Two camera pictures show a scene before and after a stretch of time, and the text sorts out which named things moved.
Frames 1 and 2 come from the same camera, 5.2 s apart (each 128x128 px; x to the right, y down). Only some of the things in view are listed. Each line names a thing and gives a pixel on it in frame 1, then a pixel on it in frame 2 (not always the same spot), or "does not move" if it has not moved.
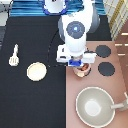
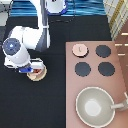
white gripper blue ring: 63,56 -> 26,67
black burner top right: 103,50 does not move
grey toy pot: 95,107 does not move
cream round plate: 36,71 does not move
